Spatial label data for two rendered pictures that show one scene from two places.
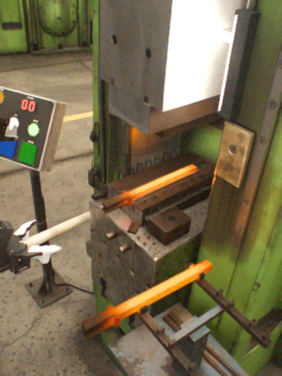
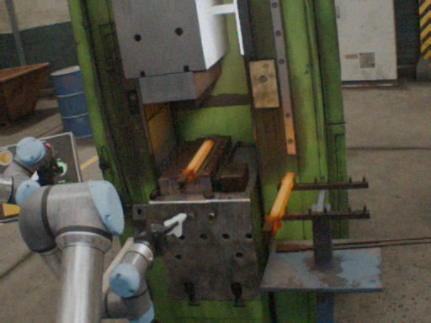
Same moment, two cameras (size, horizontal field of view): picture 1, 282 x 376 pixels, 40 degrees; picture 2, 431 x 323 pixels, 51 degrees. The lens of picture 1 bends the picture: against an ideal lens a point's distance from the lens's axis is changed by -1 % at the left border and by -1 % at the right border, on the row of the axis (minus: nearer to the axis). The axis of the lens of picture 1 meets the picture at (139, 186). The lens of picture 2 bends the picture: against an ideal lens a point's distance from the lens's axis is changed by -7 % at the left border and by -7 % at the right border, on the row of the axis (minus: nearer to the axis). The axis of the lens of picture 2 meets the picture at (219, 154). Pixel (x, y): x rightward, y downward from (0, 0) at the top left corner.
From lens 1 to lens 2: 0.91 m
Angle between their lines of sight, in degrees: 33
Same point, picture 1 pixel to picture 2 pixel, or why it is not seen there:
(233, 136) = (260, 68)
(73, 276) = not seen: outside the picture
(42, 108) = (60, 144)
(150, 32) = (177, 15)
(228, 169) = (264, 97)
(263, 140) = (281, 61)
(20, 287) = not seen: outside the picture
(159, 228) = (234, 177)
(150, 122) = (195, 86)
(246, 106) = (259, 44)
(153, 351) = (294, 268)
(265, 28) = not seen: outside the picture
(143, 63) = (176, 41)
